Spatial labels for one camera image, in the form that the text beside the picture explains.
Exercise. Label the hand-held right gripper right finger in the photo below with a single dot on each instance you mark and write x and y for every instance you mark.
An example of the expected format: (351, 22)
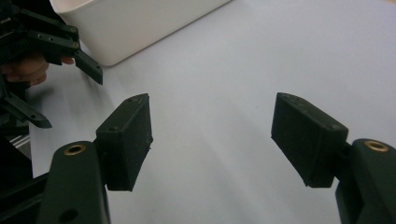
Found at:
(308, 140)

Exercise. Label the long white plastic bin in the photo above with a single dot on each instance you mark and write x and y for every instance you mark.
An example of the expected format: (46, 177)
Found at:
(124, 31)

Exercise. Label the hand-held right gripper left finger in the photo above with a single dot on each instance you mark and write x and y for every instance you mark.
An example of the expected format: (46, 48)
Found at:
(127, 143)

